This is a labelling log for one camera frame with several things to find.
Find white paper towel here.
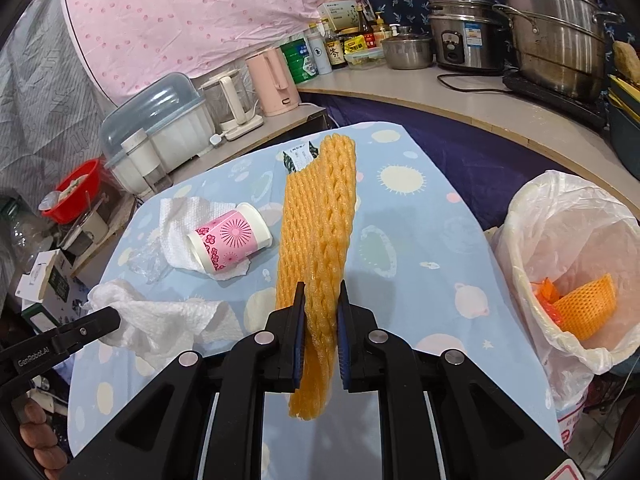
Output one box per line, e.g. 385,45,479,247
85,280,243,370
158,196,250,281

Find clear plastic bag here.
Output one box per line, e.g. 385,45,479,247
127,240,171,284

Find orange plastic bag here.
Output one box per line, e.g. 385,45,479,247
532,278,562,325

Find pink paper cup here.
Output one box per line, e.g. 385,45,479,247
190,203,272,272

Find orange foam fruit net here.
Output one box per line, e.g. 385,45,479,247
276,133,357,420

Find green drink carton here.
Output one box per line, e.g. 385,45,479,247
282,141,319,174

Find trash bin with white liner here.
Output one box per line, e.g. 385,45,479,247
490,170,639,444

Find left hand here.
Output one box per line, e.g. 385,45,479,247
20,399,67,479

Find blue spotted tablecloth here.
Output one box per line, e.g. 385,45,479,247
68,122,561,479

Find red plastic basin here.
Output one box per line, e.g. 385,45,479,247
41,158,102,224

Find white tumbler cup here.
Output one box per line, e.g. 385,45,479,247
120,129,172,194

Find white plug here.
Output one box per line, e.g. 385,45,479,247
209,133,222,146

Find dish rack with blue lid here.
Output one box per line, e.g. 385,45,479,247
99,73,215,196

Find glass white electric kettle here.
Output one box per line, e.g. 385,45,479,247
198,70,264,143

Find black induction cooker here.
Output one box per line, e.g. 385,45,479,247
502,70,608,132

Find dark teal basin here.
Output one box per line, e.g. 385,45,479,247
610,104,640,180

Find pink electric kettle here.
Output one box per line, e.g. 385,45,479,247
245,48,300,117

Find pink dotted curtain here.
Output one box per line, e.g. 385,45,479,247
63,0,334,105

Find green can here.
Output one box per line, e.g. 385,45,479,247
280,38,318,84

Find small steel pot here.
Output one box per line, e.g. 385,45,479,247
382,32,435,70

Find yellow green dishes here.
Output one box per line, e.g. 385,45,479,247
608,75,640,122

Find yellow seasoning packet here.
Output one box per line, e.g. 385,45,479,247
343,35,368,55

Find steel rice cooker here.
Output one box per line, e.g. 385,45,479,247
427,0,506,74

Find dark soy sauce bottle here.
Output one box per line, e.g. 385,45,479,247
322,18,347,70

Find white bottle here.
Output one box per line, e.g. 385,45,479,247
306,23,332,75

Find loofah sponge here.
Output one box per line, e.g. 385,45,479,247
613,41,640,87

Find large steel steamer pot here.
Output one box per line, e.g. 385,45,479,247
494,0,624,102

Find black power cable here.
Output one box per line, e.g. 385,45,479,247
437,72,514,96

